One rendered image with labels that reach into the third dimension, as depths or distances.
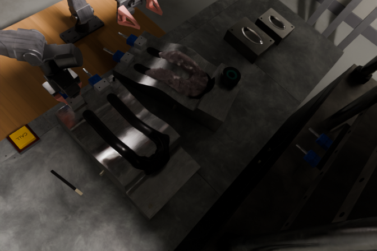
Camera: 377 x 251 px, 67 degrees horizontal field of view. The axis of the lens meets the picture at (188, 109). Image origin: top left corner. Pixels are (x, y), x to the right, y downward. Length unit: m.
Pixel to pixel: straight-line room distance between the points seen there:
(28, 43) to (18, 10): 1.83
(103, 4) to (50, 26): 0.27
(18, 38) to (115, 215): 0.63
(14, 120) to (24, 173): 0.22
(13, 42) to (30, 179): 0.49
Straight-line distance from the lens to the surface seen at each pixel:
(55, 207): 1.11
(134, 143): 1.02
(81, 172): 1.12
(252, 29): 1.52
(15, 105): 1.27
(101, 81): 1.13
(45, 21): 1.49
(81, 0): 1.30
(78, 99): 1.05
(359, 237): 0.54
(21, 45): 0.87
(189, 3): 2.83
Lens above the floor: 1.87
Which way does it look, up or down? 61 degrees down
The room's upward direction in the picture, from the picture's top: 25 degrees clockwise
